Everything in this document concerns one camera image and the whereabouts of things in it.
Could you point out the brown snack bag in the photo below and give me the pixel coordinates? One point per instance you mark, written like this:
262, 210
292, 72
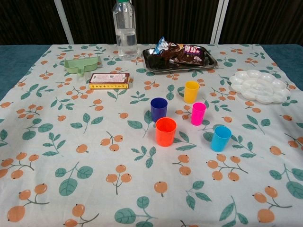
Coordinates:
187, 56

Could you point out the light green plastic dustpan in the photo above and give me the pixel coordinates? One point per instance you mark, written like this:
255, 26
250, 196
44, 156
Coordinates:
80, 65

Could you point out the yellow red card box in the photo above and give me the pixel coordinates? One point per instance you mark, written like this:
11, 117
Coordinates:
109, 81

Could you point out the clear plastic water bottle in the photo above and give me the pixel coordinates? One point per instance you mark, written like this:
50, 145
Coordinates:
125, 35

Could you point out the light blue plastic cup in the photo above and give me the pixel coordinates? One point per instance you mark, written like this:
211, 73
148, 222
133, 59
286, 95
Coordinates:
220, 143

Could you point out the rectangular metal tray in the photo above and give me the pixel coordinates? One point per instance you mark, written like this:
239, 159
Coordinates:
155, 66

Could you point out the pink plastic cup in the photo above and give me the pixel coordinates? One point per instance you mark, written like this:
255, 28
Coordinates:
198, 117

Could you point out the floral fruit print tablecloth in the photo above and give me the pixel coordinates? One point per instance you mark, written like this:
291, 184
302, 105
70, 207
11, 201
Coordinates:
94, 142

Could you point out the yellow plastic cup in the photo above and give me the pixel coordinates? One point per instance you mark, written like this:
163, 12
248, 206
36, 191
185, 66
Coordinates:
191, 94

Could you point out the orange plastic cup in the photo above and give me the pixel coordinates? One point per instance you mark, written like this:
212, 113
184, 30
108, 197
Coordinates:
165, 137

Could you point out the white partition post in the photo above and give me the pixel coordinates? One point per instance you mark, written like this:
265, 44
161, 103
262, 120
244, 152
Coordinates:
64, 21
219, 21

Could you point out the white flower-shaped paint palette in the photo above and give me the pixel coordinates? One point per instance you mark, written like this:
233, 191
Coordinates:
258, 86

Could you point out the dark blue plastic cup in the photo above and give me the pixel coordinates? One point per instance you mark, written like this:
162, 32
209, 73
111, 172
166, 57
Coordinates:
158, 113

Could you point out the blue white snack bag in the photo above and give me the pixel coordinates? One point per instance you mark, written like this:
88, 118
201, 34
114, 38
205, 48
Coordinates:
162, 46

